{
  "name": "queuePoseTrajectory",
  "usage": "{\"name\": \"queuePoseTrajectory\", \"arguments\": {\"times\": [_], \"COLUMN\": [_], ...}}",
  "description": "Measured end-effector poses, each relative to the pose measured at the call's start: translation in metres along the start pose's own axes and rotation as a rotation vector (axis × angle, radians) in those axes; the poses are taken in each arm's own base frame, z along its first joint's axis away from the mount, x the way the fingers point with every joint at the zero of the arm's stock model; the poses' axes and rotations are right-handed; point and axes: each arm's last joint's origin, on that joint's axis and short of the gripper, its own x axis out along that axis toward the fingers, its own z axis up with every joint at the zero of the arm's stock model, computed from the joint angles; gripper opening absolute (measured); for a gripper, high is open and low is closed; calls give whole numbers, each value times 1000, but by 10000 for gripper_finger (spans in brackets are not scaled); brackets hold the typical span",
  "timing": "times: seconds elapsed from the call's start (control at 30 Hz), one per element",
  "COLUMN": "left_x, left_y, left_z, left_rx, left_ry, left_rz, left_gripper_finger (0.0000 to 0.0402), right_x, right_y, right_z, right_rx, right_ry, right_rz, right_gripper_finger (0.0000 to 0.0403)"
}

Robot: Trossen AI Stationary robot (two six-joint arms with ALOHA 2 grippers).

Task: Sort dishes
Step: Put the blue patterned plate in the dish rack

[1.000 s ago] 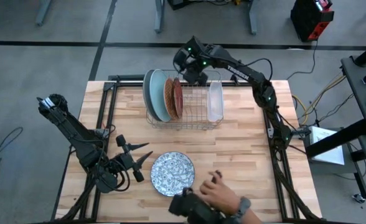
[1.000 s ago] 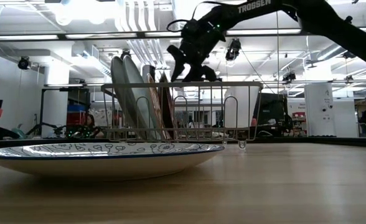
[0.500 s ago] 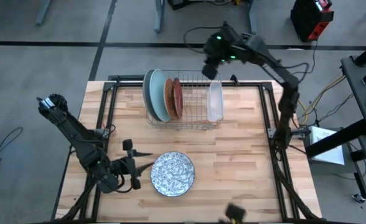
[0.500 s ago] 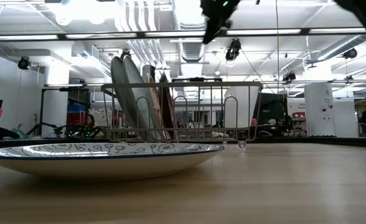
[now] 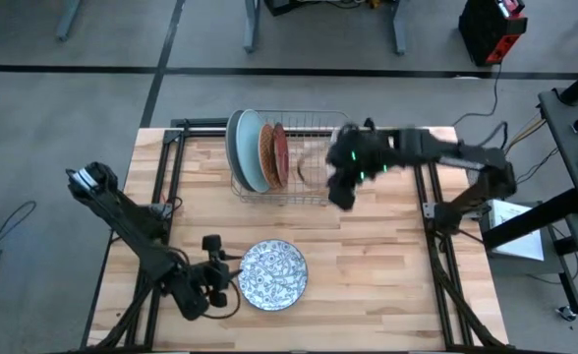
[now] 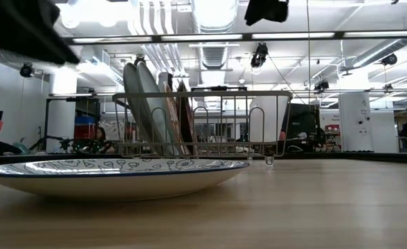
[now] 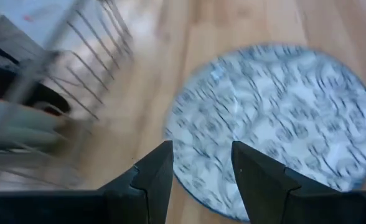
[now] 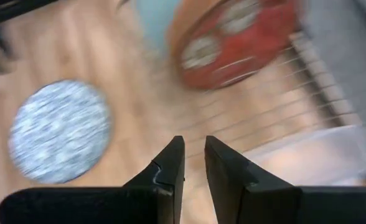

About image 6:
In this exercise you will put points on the blue storage bin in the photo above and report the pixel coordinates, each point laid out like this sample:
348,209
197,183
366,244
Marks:
84,120

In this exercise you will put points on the black aluminium table frame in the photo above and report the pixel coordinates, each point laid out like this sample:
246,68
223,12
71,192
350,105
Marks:
328,156

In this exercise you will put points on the clear plastic cutlery holder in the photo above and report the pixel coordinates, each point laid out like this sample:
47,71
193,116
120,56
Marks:
269,117

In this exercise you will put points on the white pillar with devices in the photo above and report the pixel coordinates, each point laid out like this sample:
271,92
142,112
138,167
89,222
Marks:
356,121

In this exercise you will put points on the dark brown plate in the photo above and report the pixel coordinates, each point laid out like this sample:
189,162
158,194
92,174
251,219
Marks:
186,117

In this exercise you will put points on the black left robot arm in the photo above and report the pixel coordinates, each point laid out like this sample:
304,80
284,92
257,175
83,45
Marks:
16,27

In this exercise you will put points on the black overhead bar with lights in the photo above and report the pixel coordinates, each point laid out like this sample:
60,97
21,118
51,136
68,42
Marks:
246,36

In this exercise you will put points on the black shelf frame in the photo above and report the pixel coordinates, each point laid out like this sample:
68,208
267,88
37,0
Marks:
72,99

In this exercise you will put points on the white plate blue floral print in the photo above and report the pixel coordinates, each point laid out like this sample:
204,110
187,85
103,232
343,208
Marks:
113,181

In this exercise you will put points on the silver ceiling air duct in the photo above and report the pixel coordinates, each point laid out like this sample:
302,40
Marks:
214,20

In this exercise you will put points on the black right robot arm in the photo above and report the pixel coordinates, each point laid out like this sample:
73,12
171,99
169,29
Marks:
266,10

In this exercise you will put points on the light blue round plate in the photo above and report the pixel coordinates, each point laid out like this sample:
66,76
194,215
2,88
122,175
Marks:
153,103

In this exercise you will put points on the black ceiling camera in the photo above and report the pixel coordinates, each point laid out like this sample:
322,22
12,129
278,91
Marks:
26,70
260,54

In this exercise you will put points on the black monitor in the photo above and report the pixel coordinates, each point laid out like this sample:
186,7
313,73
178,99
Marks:
302,121

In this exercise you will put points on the grey round plate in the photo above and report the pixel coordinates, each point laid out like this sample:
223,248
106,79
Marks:
132,100

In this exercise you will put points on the red storage bin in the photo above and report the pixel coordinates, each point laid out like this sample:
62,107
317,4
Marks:
84,132

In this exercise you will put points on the orange patterned round plate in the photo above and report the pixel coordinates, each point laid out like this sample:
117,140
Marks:
173,117

